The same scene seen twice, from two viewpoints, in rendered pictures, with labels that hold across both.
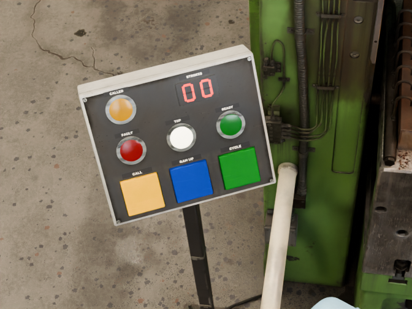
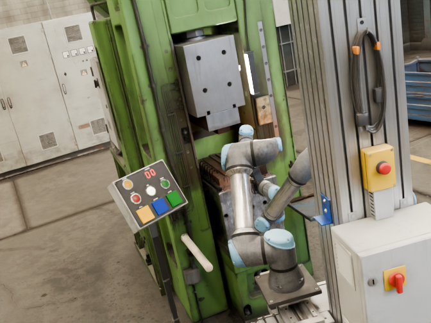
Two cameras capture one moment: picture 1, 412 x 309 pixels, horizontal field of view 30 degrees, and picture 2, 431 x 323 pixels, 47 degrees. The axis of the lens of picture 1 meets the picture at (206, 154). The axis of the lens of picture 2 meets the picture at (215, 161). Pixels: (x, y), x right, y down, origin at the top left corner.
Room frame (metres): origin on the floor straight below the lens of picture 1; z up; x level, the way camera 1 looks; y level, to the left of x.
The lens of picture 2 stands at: (-1.30, 1.05, 1.99)
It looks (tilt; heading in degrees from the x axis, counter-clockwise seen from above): 18 degrees down; 327
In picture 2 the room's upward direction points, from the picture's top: 11 degrees counter-clockwise
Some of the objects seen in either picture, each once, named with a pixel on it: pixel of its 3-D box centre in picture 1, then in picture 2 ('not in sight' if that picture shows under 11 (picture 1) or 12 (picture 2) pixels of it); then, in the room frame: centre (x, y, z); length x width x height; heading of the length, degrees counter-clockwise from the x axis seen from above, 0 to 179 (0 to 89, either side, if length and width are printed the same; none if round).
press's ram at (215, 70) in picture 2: not in sight; (209, 72); (1.16, -0.60, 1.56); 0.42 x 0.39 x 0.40; 165
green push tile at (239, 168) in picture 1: (239, 167); (174, 198); (0.92, -0.06, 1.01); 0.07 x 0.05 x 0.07; 100
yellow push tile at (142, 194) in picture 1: (142, 193); (145, 215); (0.89, 0.13, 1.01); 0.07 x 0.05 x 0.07; 100
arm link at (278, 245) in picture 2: not in sight; (278, 247); (0.10, -0.06, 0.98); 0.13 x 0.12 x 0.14; 48
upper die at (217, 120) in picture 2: not in sight; (210, 113); (1.17, -0.56, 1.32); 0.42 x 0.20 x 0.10; 165
